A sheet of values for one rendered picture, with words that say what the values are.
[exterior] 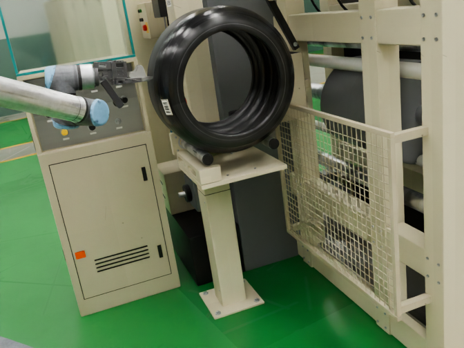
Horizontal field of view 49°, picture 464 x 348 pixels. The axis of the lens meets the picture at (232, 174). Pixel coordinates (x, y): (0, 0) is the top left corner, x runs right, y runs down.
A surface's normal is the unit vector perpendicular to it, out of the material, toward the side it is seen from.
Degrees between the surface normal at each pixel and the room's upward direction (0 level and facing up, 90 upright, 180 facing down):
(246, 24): 80
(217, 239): 90
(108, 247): 90
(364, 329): 0
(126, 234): 90
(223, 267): 90
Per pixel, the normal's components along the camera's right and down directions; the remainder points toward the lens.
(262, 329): -0.14, -0.94
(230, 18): 0.33, 0.07
